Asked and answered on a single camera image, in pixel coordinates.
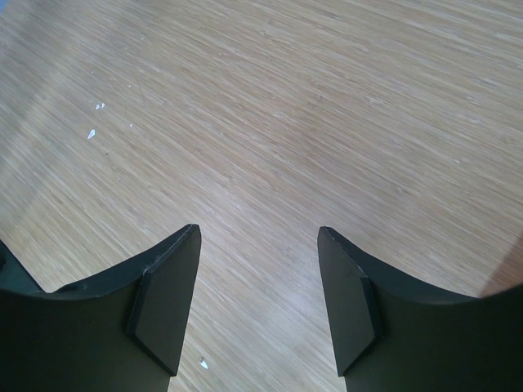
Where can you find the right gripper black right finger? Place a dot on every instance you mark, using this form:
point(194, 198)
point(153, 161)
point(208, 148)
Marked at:
point(393, 332)

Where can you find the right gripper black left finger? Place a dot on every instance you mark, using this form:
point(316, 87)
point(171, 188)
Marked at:
point(121, 329)

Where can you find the red plastic bin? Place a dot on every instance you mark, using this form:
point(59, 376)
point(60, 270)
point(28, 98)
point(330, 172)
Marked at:
point(509, 272)

